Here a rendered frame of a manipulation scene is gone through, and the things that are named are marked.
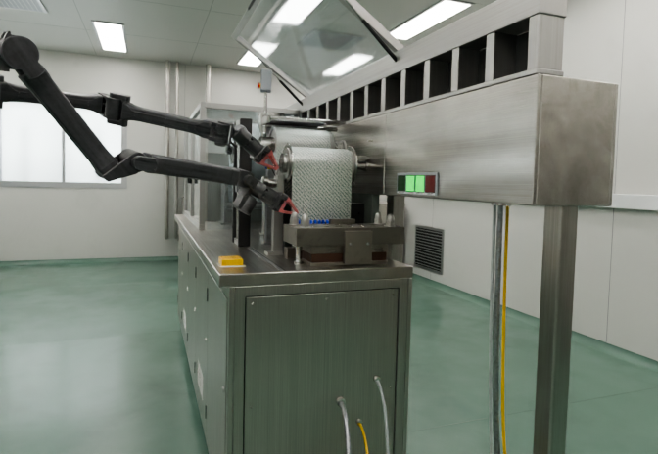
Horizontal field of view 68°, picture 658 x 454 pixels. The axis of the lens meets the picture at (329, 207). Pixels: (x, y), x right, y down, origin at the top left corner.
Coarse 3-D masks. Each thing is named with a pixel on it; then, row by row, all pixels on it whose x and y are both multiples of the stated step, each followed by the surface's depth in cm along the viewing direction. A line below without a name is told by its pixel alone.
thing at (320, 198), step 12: (300, 180) 178; (312, 180) 180; (324, 180) 181; (336, 180) 183; (348, 180) 185; (300, 192) 178; (312, 192) 180; (324, 192) 182; (336, 192) 183; (348, 192) 185; (300, 204) 178; (312, 204) 180; (324, 204) 182; (336, 204) 183; (348, 204) 185; (300, 216) 179; (312, 216) 180; (324, 216) 182; (336, 216) 184; (348, 216) 185
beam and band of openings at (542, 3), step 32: (512, 0) 117; (544, 0) 110; (448, 32) 142; (480, 32) 129; (512, 32) 124; (544, 32) 110; (384, 64) 181; (416, 64) 159; (448, 64) 155; (480, 64) 140; (512, 64) 126; (544, 64) 111; (320, 96) 247; (352, 96) 209; (384, 96) 181; (416, 96) 168; (448, 96) 142
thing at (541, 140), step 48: (480, 96) 128; (528, 96) 112; (576, 96) 113; (384, 144) 180; (432, 144) 149; (480, 144) 128; (528, 144) 112; (576, 144) 114; (384, 192) 179; (480, 192) 128; (528, 192) 112; (576, 192) 115
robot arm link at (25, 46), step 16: (0, 48) 110; (16, 48) 111; (32, 48) 113; (16, 64) 112; (32, 64) 114; (32, 80) 117; (48, 80) 119; (48, 96) 120; (64, 96) 123; (48, 112) 123; (64, 112) 123; (64, 128) 125; (80, 128) 127; (80, 144) 128; (96, 144) 131; (96, 160) 131; (112, 160) 134; (128, 160) 136; (112, 176) 134
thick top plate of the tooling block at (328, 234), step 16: (288, 224) 171; (320, 224) 174; (336, 224) 176; (352, 224) 177; (368, 224) 179; (384, 224) 181; (288, 240) 167; (304, 240) 159; (320, 240) 161; (336, 240) 163; (384, 240) 169; (400, 240) 172
